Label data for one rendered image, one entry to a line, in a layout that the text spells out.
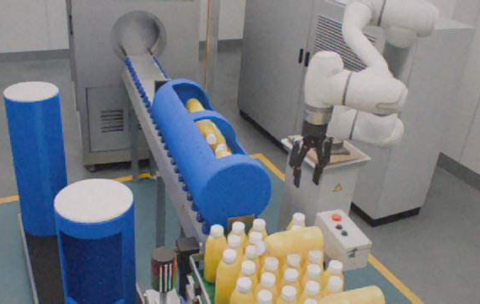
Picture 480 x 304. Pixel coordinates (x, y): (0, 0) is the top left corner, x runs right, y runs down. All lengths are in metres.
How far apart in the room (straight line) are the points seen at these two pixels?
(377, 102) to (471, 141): 3.20
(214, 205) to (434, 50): 1.97
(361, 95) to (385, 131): 0.84
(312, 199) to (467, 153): 2.47
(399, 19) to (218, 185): 0.87
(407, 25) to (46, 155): 1.99
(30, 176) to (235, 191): 1.52
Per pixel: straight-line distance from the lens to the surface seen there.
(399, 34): 1.92
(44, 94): 2.84
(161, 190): 2.85
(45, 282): 2.90
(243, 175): 1.75
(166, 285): 1.28
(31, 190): 3.03
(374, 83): 1.42
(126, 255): 1.92
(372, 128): 2.23
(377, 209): 3.63
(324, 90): 1.43
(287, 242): 1.48
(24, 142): 2.88
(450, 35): 3.37
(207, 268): 1.66
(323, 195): 2.36
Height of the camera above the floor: 2.06
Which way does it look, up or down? 28 degrees down
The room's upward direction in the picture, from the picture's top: 5 degrees clockwise
